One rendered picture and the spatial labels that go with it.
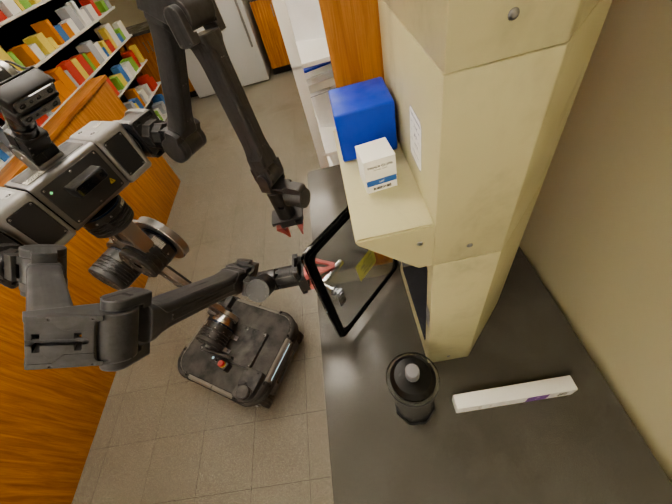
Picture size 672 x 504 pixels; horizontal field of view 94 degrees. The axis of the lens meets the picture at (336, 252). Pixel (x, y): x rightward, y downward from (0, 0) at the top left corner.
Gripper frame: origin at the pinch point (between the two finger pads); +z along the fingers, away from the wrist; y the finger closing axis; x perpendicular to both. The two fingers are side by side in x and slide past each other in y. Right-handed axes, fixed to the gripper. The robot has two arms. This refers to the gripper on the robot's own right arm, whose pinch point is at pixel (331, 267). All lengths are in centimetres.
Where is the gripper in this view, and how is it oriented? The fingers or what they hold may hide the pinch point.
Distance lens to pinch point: 82.4
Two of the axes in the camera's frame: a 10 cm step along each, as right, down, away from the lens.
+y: -2.0, -6.2, -7.6
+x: -1.0, -7.6, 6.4
